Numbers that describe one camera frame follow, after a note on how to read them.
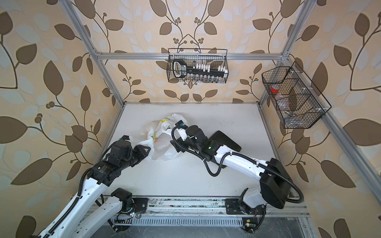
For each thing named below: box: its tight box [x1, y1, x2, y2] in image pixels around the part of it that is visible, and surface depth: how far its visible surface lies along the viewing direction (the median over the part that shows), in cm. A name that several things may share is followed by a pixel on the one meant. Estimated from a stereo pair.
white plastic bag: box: [137, 113, 189, 162], surface depth 85 cm
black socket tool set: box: [172, 59, 229, 79], surface depth 84 cm
